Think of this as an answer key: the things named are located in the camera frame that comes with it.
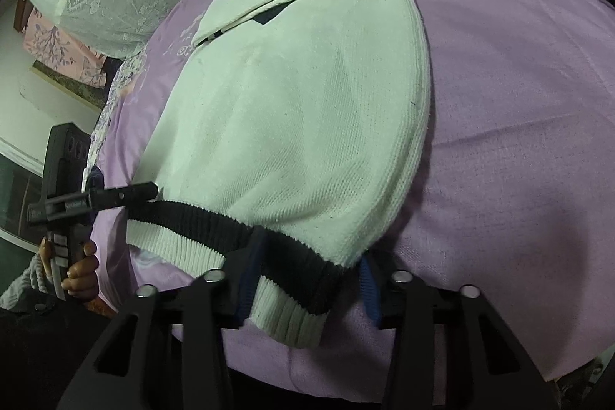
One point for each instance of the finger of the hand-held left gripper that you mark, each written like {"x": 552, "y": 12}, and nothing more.
{"x": 125, "y": 195}

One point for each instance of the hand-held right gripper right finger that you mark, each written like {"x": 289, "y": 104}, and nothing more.
{"x": 371, "y": 292}

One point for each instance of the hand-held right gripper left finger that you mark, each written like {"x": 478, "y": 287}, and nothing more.
{"x": 250, "y": 280}

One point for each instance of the white knitted sweater black trim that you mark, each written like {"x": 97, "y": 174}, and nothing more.
{"x": 288, "y": 126}

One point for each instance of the person's left forearm grey sleeve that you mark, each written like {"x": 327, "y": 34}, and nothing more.
{"x": 24, "y": 285}

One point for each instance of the person's left hand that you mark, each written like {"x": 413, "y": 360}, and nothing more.
{"x": 84, "y": 275}

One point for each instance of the lilac floral cloth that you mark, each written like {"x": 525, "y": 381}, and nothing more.
{"x": 117, "y": 93}

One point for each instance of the pink floral cloth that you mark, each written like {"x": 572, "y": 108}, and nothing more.
{"x": 57, "y": 45}

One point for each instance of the person's dark clothing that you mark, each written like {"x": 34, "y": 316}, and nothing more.
{"x": 43, "y": 357}

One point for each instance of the purple bed sheet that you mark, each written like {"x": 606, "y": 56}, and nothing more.
{"x": 504, "y": 126}

